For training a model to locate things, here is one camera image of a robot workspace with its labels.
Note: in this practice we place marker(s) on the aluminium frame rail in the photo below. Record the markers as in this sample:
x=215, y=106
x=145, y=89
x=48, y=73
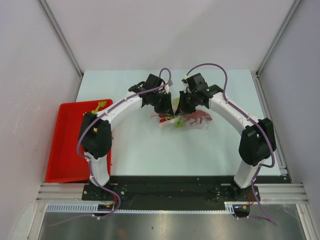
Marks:
x=276, y=193

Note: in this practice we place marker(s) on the red fake lobster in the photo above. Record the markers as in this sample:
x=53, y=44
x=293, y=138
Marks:
x=197, y=117

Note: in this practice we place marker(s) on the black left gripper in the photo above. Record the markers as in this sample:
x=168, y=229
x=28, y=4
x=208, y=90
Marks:
x=166, y=109

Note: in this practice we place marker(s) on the clear zip top bag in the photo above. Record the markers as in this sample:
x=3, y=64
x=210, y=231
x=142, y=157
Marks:
x=204, y=126

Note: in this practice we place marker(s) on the green fake pear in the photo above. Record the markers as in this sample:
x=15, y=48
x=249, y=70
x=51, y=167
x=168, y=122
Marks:
x=176, y=102

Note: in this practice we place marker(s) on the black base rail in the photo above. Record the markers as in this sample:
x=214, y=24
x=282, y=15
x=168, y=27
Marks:
x=175, y=193

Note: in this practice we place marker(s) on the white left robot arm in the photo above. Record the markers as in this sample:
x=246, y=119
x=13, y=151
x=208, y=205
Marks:
x=95, y=136

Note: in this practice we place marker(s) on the green fake vegetable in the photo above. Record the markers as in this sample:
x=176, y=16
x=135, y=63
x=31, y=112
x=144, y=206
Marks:
x=100, y=104

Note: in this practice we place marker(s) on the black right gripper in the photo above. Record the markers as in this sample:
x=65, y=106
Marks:
x=183, y=108

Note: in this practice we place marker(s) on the green fake grapes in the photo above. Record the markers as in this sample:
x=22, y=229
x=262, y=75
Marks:
x=179, y=122

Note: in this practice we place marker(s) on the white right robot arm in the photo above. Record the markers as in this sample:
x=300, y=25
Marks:
x=257, y=137

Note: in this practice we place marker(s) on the red plastic bin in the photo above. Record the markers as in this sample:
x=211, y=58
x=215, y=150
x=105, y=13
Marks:
x=64, y=164

